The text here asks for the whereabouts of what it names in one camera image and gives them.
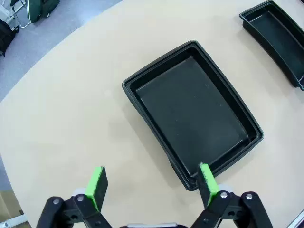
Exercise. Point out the dark green striped jacket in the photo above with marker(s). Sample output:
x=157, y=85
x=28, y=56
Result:
x=45, y=9

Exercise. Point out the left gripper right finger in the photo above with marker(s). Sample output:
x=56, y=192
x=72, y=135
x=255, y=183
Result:
x=206, y=185

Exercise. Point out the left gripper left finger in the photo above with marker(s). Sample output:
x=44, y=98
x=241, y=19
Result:
x=98, y=187

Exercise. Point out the black backpack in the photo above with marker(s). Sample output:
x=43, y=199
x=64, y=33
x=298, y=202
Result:
x=6, y=38

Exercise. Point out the plain brown carton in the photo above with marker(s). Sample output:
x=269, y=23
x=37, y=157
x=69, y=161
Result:
x=8, y=204

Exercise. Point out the black plastic ESD tray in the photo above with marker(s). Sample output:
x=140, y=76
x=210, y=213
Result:
x=278, y=38
x=190, y=107

